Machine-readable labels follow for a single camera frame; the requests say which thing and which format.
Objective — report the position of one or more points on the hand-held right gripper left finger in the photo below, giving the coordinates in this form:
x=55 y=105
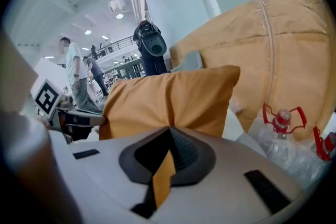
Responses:
x=99 y=181

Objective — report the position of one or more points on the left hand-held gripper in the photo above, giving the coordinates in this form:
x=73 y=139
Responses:
x=47 y=98

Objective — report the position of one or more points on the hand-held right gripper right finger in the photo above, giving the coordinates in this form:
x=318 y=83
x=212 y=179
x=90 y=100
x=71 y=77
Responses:
x=223 y=191

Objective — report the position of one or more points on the orange cushion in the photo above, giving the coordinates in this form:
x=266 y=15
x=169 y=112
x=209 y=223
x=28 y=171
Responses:
x=168 y=102

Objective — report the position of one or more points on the orange plastic-wrapped seat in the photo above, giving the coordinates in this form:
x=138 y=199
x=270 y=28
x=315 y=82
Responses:
x=288 y=60

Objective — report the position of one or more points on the dark shelf unit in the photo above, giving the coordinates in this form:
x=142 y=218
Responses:
x=128 y=68

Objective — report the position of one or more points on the white box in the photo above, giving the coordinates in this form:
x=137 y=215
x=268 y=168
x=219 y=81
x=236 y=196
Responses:
x=50 y=70

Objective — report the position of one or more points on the black balcony railing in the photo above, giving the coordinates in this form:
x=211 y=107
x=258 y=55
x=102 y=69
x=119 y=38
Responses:
x=120 y=43

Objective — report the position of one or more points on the round ceiling light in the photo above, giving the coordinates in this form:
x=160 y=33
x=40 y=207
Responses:
x=119 y=16
x=88 y=32

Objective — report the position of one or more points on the grey rounded device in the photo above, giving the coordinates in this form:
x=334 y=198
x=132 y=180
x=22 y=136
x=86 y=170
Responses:
x=155 y=43

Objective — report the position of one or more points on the grey-green chair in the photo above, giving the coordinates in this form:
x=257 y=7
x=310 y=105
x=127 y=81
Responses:
x=190 y=61

